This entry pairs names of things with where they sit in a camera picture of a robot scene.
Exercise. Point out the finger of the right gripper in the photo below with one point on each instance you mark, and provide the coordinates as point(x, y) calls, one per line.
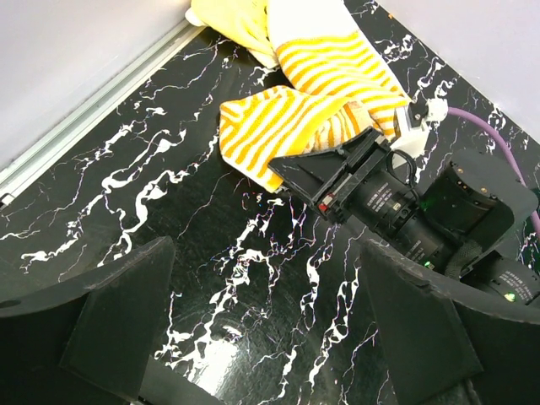
point(309, 175)

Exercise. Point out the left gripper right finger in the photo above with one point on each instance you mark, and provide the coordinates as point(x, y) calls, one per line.
point(446, 342)

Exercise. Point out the aluminium frame rail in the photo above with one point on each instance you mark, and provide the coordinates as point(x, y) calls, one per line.
point(40, 157)

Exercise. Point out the orange striped towel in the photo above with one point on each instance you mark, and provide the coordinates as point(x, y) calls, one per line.
point(339, 85)

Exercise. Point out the yellow chick towel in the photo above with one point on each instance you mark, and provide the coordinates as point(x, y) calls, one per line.
point(241, 21)

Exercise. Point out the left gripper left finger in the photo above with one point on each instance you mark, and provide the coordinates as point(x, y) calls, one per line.
point(88, 339)

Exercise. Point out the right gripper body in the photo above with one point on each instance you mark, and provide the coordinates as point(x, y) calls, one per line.
point(453, 227)

